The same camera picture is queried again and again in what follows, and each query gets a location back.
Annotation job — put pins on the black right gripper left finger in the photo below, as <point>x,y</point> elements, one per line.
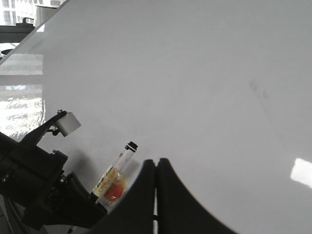
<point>135,213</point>

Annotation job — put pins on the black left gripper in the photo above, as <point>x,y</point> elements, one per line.
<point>33,178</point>

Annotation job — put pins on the white block eraser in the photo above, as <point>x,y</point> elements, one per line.
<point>67,124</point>

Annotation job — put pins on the white black dry-erase marker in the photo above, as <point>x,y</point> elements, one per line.
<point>113,173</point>

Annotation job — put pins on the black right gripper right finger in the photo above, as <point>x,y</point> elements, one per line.
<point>178,211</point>

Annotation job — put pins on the red round magnet with tape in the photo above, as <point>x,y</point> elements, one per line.
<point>116,190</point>

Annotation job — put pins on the white whiteboard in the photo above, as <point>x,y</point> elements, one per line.
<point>222,88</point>

